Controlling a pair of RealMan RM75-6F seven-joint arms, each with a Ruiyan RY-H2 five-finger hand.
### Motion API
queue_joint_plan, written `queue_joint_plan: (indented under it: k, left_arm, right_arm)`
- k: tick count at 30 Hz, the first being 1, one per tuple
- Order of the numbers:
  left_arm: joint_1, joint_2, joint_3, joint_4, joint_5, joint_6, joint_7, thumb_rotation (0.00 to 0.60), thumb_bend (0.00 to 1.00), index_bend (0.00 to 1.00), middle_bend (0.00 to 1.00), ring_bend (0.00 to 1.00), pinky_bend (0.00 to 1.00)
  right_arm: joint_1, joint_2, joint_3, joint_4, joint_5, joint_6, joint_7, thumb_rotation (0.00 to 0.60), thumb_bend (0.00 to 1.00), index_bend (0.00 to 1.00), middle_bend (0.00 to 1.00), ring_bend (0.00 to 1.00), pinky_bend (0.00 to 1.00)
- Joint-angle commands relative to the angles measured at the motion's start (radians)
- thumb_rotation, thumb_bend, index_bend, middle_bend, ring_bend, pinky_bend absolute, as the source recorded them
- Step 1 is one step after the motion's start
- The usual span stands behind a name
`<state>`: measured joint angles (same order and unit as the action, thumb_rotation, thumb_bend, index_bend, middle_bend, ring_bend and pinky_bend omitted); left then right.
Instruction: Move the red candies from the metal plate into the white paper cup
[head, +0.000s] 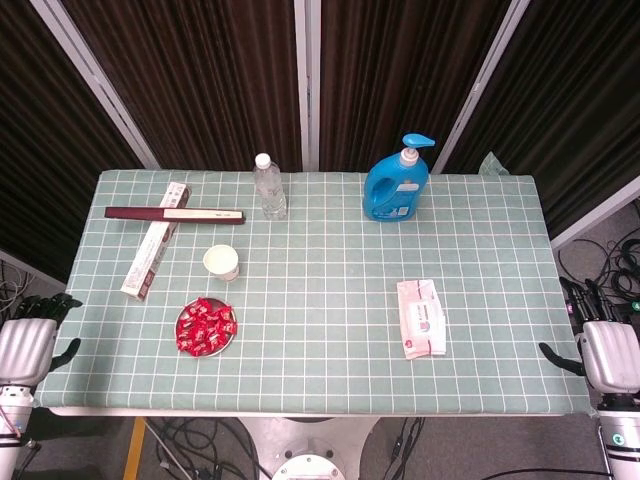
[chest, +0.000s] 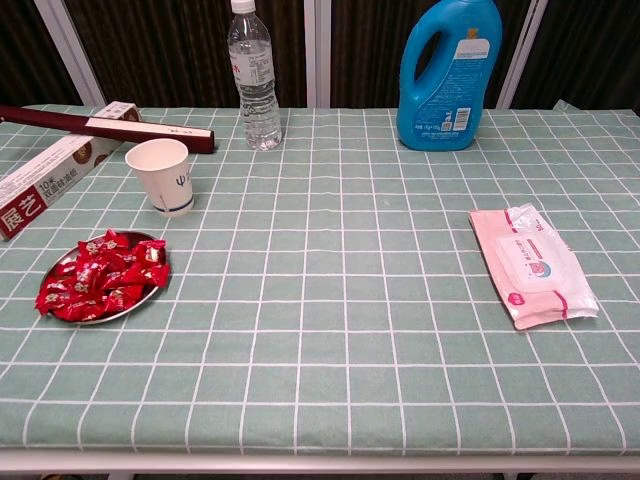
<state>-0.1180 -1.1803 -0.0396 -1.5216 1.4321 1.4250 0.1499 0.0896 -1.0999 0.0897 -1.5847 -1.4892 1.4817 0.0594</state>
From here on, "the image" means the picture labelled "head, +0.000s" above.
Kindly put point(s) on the pink wet wipes pack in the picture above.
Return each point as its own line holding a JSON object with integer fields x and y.
{"x": 422, "y": 320}

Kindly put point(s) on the round metal plate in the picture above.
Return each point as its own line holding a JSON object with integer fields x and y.
{"x": 220, "y": 301}

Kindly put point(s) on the yellow floor tape strip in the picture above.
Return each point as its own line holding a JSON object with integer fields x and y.
{"x": 134, "y": 450}

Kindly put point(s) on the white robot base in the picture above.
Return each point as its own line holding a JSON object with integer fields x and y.
{"x": 305, "y": 435}

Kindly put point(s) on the blue detergent pump bottle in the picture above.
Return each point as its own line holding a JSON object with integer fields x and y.
{"x": 395, "y": 190}

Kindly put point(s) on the long white red box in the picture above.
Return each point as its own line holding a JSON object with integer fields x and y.
{"x": 150, "y": 250}

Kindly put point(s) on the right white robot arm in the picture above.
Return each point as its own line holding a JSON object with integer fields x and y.
{"x": 620, "y": 440}

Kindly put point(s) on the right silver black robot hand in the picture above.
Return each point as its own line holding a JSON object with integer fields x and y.
{"x": 612, "y": 355}

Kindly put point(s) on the red candy heap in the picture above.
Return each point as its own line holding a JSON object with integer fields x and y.
{"x": 205, "y": 327}

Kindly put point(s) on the clear plastic water bottle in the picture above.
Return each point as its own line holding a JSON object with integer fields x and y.
{"x": 270, "y": 195}

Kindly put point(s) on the dark brown partition panel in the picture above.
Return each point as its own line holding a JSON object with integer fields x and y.
{"x": 200, "y": 75}
{"x": 40, "y": 150}
{"x": 400, "y": 65}
{"x": 575, "y": 125}

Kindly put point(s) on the green checked tablecloth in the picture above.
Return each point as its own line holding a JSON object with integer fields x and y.
{"x": 325, "y": 300}

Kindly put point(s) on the long maroon box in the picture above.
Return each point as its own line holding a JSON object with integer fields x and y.
{"x": 135, "y": 213}

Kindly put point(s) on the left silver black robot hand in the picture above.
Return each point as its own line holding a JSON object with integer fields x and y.
{"x": 25, "y": 350}

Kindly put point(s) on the white paper cup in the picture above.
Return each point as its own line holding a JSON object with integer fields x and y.
{"x": 220, "y": 260}

